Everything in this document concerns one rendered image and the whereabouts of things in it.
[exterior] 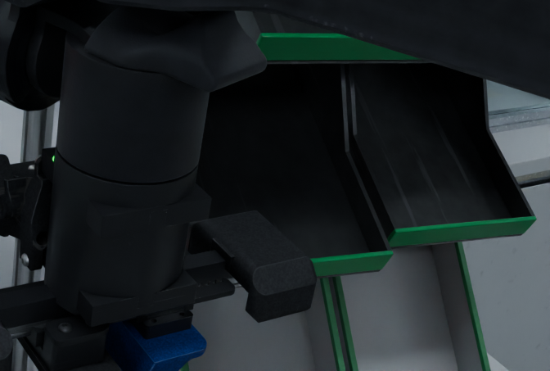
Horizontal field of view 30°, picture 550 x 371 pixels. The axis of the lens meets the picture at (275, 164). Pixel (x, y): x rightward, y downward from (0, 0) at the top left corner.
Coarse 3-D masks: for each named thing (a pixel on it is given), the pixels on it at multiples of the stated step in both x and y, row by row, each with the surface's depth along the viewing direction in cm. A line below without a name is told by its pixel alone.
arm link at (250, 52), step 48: (96, 0) 41; (48, 48) 40; (96, 48) 37; (144, 48) 36; (192, 48) 36; (240, 48) 37; (96, 96) 37; (144, 96) 37; (192, 96) 38; (96, 144) 38; (144, 144) 38; (192, 144) 40
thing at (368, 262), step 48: (240, 96) 79; (288, 96) 80; (336, 96) 76; (240, 144) 76; (288, 144) 77; (336, 144) 77; (240, 192) 73; (288, 192) 74; (336, 192) 76; (336, 240) 73; (384, 240) 72
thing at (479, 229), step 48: (384, 96) 86; (432, 96) 88; (480, 96) 85; (384, 144) 82; (432, 144) 84; (480, 144) 85; (384, 192) 79; (432, 192) 81; (480, 192) 83; (432, 240) 77
